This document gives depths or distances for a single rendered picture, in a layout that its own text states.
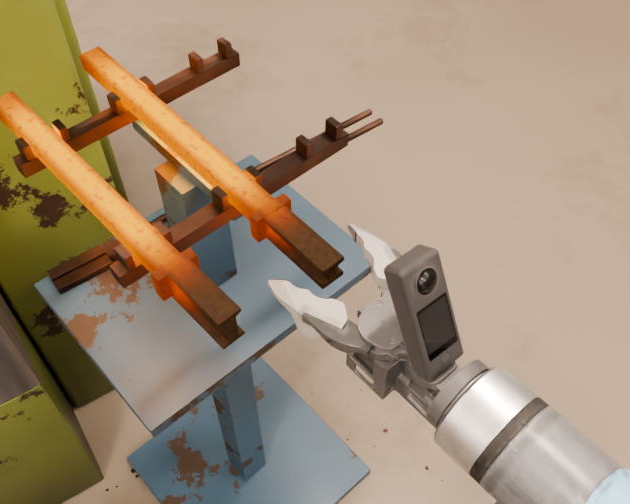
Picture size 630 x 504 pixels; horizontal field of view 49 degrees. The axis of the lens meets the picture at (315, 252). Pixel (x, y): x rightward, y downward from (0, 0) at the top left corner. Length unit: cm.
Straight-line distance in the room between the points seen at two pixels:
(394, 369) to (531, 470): 15
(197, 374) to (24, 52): 53
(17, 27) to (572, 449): 89
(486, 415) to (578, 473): 8
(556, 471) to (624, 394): 134
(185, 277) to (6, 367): 64
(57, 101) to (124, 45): 165
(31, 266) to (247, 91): 133
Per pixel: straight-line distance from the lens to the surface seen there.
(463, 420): 60
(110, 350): 97
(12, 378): 129
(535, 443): 59
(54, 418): 143
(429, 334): 60
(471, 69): 266
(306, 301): 65
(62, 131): 86
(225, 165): 77
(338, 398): 175
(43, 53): 113
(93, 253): 106
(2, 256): 136
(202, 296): 65
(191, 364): 94
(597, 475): 60
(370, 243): 69
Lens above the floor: 157
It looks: 52 degrees down
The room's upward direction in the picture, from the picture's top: straight up
